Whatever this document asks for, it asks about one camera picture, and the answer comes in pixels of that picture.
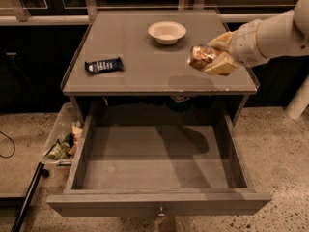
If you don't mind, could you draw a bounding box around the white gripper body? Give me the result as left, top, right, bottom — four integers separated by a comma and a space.
230, 19, 268, 68

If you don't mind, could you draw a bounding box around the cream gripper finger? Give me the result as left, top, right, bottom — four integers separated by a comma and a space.
208, 31, 233, 51
202, 52, 240, 75

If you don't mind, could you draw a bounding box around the orange drink can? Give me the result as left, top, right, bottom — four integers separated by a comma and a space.
187, 44, 221, 71

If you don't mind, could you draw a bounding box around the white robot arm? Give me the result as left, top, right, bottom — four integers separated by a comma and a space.
202, 0, 309, 75

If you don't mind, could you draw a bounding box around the grey cabinet with counter top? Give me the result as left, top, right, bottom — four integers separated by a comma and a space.
59, 10, 260, 128

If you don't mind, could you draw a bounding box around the open grey top drawer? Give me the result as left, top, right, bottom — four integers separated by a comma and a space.
47, 102, 271, 217

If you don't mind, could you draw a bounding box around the metal drawer knob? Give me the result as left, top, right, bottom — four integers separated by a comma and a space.
156, 207, 166, 218

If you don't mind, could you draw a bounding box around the white paper bowl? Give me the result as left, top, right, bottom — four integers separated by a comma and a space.
148, 21, 186, 45

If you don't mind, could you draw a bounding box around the dark blue snack bar wrapper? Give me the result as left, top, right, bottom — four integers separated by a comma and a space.
85, 57, 124, 74

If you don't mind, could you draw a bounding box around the clear plastic snack bin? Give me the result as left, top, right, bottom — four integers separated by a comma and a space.
42, 102, 83, 166

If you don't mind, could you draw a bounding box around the green snack bag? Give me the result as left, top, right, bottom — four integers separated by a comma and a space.
45, 140, 68, 160

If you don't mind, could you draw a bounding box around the black metal bar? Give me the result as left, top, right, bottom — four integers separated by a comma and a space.
11, 162, 49, 232

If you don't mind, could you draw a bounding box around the black cable on floor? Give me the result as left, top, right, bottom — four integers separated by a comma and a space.
0, 130, 16, 160

